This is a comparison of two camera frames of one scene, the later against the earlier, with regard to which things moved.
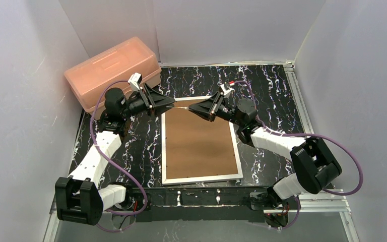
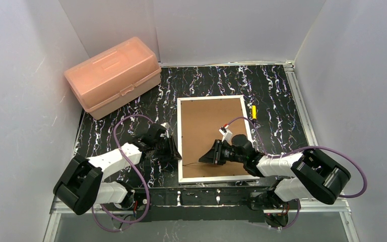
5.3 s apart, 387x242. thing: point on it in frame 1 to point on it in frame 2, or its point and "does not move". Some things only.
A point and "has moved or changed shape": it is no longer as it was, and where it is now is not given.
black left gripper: x=147 y=100 to x=166 y=149
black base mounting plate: x=196 y=204 does not move
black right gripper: x=215 y=107 to x=217 y=152
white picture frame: x=194 y=148 has moved or changed shape
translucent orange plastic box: x=87 y=81 does not move
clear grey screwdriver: x=177 y=107 to x=191 y=163
